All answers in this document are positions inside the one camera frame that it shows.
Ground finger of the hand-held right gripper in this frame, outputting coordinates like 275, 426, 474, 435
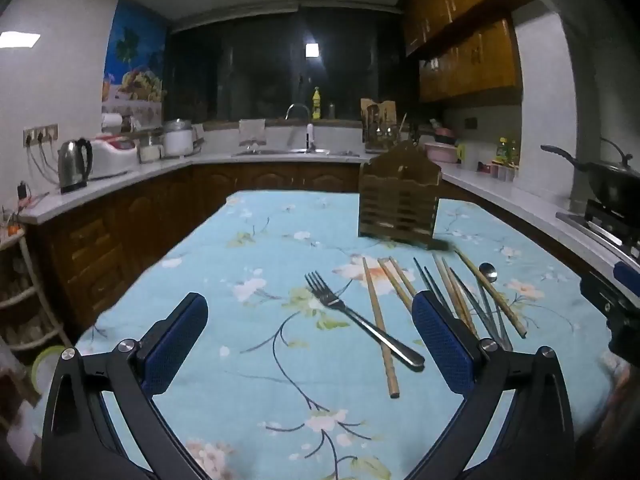
579, 260, 640, 317

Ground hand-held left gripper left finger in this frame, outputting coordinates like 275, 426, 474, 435
40, 291, 209, 480

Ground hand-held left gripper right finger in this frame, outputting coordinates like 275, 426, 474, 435
410, 289, 577, 480

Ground wooden utensil holder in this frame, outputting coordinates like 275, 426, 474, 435
358, 140, 442, 250

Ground gas stove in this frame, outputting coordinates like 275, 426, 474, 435
555, 199, 640, 263

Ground blue floral tablecloth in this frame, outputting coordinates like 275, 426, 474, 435
75, 190, 617, 480

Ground steel spoon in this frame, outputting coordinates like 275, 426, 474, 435
478, 263, 502, 338

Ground steel fork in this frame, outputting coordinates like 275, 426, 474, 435
305, 271, 426, 367

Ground black wok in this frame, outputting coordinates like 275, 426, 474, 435
540, 137, 640, 212

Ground wooden base cabinets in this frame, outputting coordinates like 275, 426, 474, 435
24, 161, 618, 347

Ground green rimmed white lid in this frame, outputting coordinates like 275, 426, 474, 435
30, 344, 67, 397

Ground white countertop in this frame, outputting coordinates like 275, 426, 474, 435
16, 147, 640, 273

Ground white corner shelf rack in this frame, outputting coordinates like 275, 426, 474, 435
0, 227, 63, 353

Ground row of seasoning containers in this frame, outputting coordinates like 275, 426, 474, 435
477, 161, 516, 184

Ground cooking oil bottle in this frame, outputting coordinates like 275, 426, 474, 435
497, 137, 519, 167

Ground pink basin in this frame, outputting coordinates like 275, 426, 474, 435
424, 142, 459, 164

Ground glass jar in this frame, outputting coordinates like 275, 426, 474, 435
138, 135, 162, 164

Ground white and red appliance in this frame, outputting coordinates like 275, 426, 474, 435
90, 135, 139, 179

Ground steel electric kettle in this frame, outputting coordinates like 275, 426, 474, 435
57, 137, 95, 195

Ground countertop cutlery rack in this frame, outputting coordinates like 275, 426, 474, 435
360, 98, 401, 154

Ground hanging dish cloth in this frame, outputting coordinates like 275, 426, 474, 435
238, 118, 266, 142

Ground steel range hood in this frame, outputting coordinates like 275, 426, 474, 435
512, 0, 640, 211

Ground chrome faucet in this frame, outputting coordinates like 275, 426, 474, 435
285, 103, 317, 152

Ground dark window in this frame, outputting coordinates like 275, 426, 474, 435
164, 4, 407, 124

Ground wall power sockets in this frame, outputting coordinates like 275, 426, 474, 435
22, 123, 60, 147

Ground wooden wall cabinets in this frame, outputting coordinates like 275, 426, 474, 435
402, 0, 537, 104

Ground fruit wall poster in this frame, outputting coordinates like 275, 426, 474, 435
101, 1, 167, 127

